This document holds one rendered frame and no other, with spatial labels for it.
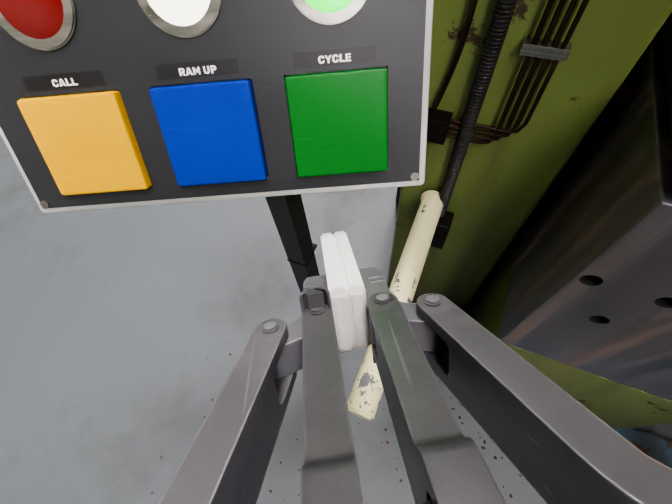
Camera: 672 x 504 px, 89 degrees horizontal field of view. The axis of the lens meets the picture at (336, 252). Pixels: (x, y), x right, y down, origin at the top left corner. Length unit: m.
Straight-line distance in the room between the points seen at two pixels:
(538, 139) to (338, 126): 0.42
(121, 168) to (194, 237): 1.27
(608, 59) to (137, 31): 0.50
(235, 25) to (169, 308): 1.26
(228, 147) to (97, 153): 0.10
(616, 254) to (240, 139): 0.42
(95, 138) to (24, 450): 1.35
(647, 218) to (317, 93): 0.34
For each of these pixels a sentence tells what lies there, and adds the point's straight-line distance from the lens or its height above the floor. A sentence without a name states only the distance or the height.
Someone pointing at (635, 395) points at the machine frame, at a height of 0.44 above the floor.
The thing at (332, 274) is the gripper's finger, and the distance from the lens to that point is 0.15.
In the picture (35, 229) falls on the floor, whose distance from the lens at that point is 2.07.
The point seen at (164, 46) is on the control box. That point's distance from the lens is 0.31.
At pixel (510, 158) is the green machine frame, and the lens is 0.66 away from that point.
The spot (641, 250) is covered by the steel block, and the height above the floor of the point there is 0.85.
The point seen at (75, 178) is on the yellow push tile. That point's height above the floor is 0.99.
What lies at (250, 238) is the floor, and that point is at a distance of 1.49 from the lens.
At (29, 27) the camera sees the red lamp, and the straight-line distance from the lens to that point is 0.35.
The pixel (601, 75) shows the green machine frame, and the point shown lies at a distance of 0.58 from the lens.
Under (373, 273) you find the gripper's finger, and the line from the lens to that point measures 0.17.
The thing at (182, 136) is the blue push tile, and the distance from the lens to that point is 0.30.
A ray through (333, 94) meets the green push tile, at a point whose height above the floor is 1.03.
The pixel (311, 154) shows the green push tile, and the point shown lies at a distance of 0.28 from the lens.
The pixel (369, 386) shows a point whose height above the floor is 0.64.
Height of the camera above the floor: 1.18
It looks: 59 degrees down
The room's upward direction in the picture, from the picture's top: 7 degrees counter-clockwise
